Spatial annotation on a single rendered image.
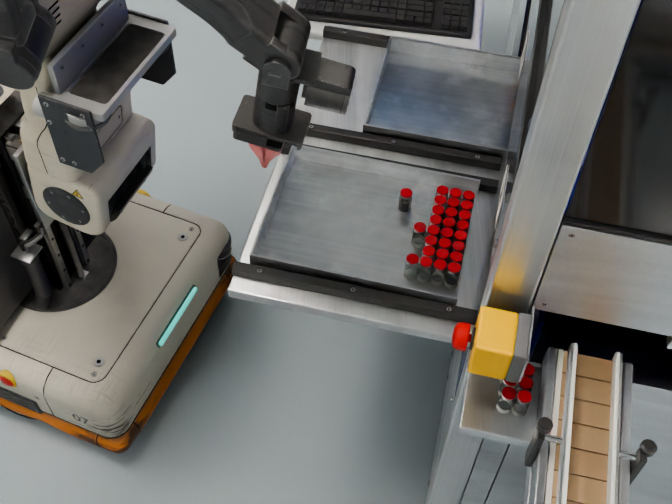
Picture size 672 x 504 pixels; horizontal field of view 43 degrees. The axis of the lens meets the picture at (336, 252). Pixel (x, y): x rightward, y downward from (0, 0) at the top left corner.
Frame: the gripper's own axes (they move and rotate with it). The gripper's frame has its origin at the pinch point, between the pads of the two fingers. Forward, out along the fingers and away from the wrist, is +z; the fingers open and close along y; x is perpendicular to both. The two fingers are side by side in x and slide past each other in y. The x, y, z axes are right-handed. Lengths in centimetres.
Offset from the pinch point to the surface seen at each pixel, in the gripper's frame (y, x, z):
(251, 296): 2.9, -10.9, 20.3
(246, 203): -16, 78, 112
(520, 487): 62, -13, 57
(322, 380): 21, 24, 106
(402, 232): 24.0, 7.4, 16.4
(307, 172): 5.2, 17.0, 19.4
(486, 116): 35, 39, 15
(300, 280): 9.8, -7.6, 16.8
